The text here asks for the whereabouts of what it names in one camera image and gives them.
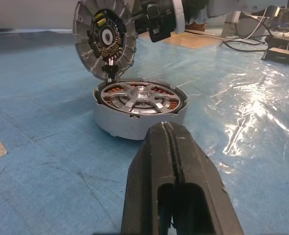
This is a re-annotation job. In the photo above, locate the black electronics box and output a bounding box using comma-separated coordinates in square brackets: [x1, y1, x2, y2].
[264, 33, 289, 53]

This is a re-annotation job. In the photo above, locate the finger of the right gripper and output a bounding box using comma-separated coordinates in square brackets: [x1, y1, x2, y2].
[134, 23, 151, 34]
[131, 11, 150, 21]

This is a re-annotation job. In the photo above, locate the black floor cable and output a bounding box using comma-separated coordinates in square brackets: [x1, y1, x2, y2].
[221, 39, 268, 52]

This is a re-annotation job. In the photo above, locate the orange red object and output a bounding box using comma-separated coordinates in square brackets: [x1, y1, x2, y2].
[185, 21, 206, 32]

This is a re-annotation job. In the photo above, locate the silver spoked motor rotor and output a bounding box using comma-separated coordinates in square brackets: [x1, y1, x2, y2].
[100, 82, 183, 116]

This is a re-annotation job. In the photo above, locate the black power adapter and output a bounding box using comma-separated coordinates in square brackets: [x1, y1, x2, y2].
[261, 47, 289, 66]

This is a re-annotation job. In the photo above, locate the white backdrop sheet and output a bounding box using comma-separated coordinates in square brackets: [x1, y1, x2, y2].
[0, 0, 76, 32]

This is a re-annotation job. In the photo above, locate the motor cover with circuit board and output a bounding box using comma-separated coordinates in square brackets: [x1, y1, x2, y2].
[72, 0, 137, 83]

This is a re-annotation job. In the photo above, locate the blue plastic table cover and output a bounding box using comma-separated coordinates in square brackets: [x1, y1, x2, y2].
[0, 28, 289, 235]

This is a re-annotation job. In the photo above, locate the brown cardboard sheet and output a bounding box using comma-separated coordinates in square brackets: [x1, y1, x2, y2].
[162, 30, 224, 51]

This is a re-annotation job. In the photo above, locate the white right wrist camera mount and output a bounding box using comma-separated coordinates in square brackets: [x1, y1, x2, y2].
[171, 0, 185, 35]

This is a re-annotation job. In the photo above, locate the grey motor stator housing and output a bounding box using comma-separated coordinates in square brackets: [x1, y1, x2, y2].
[93, 77, 188, 141]

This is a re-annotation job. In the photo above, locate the white upright post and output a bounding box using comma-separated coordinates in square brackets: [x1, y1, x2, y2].
[221, 11, 242, 38]

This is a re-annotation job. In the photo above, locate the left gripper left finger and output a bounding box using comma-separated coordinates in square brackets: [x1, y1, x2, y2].
[121, 121, 181, 235]

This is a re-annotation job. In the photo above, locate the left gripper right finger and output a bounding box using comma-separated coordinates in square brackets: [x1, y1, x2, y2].
[168, 121, 245, 235]

